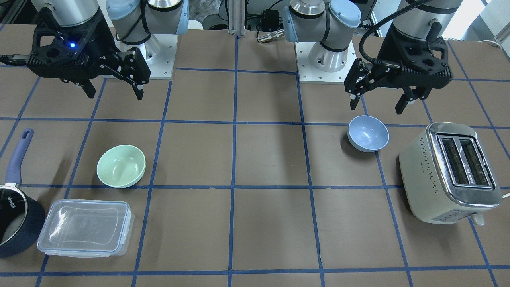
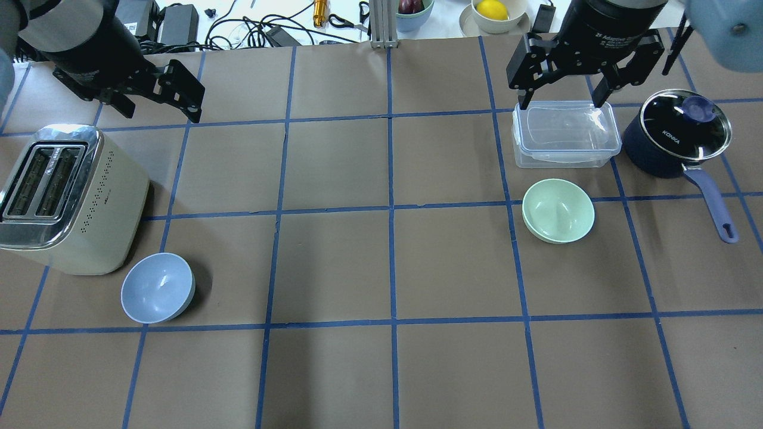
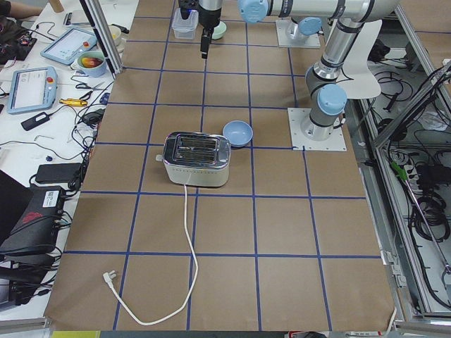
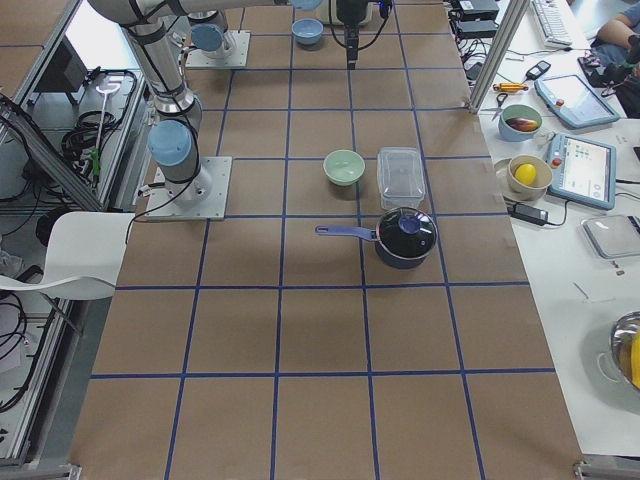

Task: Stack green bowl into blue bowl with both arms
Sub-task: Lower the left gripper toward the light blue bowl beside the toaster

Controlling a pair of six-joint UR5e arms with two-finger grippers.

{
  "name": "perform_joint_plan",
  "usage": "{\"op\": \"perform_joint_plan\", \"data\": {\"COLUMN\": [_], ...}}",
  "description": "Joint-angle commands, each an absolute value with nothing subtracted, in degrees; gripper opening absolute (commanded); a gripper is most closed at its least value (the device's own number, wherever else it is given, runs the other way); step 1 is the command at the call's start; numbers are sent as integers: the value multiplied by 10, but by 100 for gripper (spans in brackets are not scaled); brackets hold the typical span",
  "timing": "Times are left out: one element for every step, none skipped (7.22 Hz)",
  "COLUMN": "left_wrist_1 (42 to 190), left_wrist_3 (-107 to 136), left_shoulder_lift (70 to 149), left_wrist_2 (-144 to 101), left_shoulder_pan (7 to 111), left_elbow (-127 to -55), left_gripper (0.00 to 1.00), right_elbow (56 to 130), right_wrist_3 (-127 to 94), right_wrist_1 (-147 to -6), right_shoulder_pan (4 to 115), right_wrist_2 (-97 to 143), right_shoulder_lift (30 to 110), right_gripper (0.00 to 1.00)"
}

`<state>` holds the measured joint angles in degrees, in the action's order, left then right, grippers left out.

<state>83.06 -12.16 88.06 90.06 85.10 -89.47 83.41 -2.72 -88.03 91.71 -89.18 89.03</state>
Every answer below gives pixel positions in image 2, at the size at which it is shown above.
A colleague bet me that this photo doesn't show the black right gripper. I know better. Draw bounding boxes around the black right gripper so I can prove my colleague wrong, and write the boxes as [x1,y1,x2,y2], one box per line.
[506,1,667,110]

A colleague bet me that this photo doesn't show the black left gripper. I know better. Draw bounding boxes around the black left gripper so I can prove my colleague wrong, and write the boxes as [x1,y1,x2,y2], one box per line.
[18,1,206,124]

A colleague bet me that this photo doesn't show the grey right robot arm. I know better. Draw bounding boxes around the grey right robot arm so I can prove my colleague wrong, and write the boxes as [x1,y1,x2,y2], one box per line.
[506,1,762,110]

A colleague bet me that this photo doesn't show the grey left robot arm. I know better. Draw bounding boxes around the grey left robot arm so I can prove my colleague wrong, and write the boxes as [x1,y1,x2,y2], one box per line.
[2,1,205,124]

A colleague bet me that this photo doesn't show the beige bowl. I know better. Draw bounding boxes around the beige bowl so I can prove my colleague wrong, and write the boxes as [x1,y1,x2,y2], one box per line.
[471,1,531,33]

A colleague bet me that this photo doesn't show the green bowl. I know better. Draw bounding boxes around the green bowl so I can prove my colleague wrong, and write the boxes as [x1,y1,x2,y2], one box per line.
[521,178,596,244]

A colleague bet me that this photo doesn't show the light blue fruit bowl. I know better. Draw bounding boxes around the light blue fruit bowl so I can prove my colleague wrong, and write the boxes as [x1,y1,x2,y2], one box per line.
[396,0,435,32]

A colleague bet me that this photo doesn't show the small black power brick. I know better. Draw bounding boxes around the small black power brick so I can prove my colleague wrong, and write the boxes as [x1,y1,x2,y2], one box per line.
[531,3,556,33]

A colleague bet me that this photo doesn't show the black power adapter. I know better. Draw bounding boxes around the black power adapter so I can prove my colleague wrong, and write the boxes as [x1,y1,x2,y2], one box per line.
[157,4,199,46]
[116,0,160,42]

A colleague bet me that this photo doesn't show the clear plastic food container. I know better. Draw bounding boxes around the clear plastic food container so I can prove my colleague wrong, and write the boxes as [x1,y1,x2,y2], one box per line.
[512,101,622,169]

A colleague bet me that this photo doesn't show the yellow lemon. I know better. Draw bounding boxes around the yellow lemon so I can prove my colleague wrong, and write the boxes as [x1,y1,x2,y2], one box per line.
[475,0,509,21]

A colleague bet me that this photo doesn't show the dark blue lidded saucepan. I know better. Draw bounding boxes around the dark blue lidded saucepan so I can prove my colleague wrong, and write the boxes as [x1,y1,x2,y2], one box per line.
[622,89,739,244]

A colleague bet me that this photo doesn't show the beige plate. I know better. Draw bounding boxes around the beige plate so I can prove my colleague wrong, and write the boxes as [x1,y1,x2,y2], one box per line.
[458,5,531,36]

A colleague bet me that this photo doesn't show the cream two-slot toaster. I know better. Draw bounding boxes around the cream two-slot toaster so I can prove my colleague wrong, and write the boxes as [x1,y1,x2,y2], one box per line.
[1,124,150,275]

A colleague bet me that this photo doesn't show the dark red fruit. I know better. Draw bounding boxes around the dark red fruit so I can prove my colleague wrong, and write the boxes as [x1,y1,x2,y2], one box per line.
[397,0,426,15]

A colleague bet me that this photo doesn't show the black tangled cable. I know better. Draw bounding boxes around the black tangled cable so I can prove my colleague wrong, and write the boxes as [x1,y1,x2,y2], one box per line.
[204,3,358,51]

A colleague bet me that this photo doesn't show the orange handled tool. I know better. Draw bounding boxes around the orange handled tool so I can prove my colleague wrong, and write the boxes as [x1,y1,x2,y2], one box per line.
[313,0,328,28]

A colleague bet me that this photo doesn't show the aluminium frame post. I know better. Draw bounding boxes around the aluminium frame post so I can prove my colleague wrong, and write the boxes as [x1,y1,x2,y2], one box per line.
[368,0,399,49]

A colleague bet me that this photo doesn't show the black handled scissors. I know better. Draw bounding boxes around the black handled scissors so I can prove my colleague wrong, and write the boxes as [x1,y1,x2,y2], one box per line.
[328,1,370,33]

